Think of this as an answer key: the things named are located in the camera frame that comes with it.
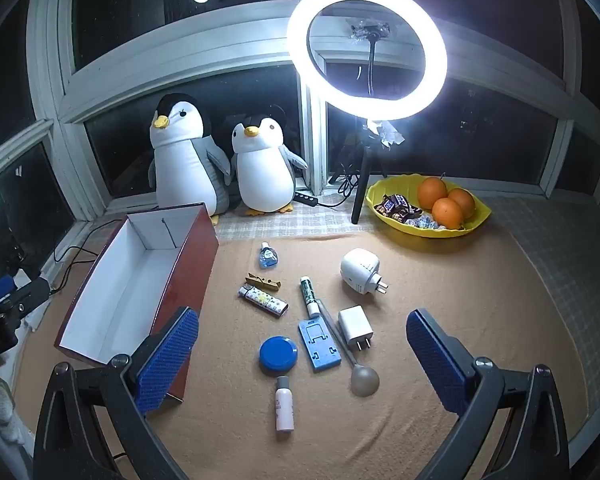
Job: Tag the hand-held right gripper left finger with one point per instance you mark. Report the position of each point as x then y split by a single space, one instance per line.
167 357

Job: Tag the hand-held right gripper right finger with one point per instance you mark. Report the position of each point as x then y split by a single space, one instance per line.
437 357

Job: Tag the translucent grey spoon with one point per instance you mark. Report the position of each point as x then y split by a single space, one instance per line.
364 381

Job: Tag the dark red cardboard box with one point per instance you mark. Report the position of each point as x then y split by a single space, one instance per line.
125 280

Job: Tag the white square wall charger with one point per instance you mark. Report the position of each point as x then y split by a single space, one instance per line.
354 325

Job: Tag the blue round lid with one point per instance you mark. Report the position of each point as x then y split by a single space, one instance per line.
278 354

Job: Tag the white patterned lighter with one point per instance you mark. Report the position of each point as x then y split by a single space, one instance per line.
265 302

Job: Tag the blue plastic phone stand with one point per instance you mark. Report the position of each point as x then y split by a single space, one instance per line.
320 355

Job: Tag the white round plug-in device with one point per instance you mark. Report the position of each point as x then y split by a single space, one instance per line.
360 267

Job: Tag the wooden clothespin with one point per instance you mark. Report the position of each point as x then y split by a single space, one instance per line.
264 282

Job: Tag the small pink white bottle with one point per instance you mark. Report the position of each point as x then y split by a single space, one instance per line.
284 410

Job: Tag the green white marker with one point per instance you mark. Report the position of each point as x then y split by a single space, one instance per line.
308 296

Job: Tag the white ribbed object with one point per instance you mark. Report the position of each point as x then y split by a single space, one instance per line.
0 405

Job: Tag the yellow leaf-shaped bowl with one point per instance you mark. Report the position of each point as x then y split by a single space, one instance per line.
410 230

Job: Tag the pile of small wrapped candies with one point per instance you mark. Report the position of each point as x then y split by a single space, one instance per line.
425 222

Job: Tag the small blue eye drop bottle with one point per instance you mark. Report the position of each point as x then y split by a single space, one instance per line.
266 258

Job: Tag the orange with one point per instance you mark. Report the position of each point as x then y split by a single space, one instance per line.
447 213
464 201
431 190

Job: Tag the brown wrapped chocolate bar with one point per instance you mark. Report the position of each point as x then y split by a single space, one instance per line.
396 204

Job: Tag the black tripod stand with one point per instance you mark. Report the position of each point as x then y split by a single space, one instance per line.
362 185

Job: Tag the large penguin plush toy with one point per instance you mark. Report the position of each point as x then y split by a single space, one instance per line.
180 160

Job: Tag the small penguin plush toy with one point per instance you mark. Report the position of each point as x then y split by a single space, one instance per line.
262 170

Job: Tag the black gooseneck phone holder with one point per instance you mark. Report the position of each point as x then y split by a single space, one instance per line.
371 70

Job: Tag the white window frame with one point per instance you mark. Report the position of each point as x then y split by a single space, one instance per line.
180 45

